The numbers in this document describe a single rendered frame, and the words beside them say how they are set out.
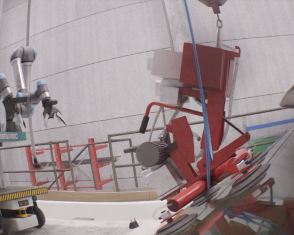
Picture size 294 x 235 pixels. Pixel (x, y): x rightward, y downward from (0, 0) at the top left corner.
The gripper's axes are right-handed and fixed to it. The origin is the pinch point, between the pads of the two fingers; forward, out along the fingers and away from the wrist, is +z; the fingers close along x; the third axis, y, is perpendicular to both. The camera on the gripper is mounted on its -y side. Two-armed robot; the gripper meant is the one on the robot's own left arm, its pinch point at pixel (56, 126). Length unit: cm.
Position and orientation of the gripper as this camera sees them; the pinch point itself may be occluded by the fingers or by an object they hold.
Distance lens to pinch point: 245.1
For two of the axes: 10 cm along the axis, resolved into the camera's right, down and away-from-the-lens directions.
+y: -5.0, 5.3, 6.9
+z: 4.2, 8.4, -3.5
